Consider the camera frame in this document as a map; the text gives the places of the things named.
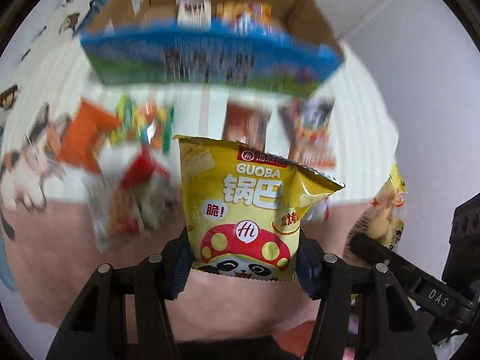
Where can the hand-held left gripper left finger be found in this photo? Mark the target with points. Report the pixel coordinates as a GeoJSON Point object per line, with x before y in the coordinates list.
{"type": "Point", "coordinates": [178, 270]}

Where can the bear print pillow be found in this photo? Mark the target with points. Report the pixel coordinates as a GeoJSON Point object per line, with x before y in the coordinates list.
{"type": "Point", "coordinates": [75, 3]}

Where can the cardboard box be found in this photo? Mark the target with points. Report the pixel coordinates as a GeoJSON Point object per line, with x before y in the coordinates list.
{"type": "Point", "coordinates": [311, 18]}

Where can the brown snack packet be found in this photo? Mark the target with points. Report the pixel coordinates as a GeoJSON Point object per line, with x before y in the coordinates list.
{"type": "Point", "coordinates": [245, 123]}

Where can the clear biscuit packet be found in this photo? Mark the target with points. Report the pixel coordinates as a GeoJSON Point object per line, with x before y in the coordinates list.
{"type": "Point", "coordinates": [120, 213]}

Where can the yellow mushroom print snack bag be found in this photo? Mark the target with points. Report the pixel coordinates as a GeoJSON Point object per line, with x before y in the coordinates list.
{"type": "Point", "coordinates": [240, 213]}

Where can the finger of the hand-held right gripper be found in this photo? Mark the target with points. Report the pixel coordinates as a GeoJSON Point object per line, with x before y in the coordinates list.
{"type": "Point", "coordinates": [378, 253]}

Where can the yellow clear cracker packet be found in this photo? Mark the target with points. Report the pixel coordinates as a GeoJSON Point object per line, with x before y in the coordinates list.
{"type": "Point", "coordinates": [386, 210]}

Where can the orange snack packet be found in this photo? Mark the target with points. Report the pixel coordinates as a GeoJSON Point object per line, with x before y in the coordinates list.
{"type": "Point", "coordinates": [88, 135]}

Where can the green candy bag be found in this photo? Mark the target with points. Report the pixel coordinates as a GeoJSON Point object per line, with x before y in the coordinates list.
{"type": "Point", "coordinates": [138, 123]}

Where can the red triangular snack packet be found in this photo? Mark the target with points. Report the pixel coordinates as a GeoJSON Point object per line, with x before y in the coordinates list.
{"type": "Point", "coordinates": [144, 168]}

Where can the orange panda print packet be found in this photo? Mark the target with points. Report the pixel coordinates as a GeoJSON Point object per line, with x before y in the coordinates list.
{"type": "Point", "coordinates": [311, 131]}

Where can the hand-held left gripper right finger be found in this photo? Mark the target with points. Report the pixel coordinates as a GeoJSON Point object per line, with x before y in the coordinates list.
{"type": "Point", "coordinates": [308, 270]}

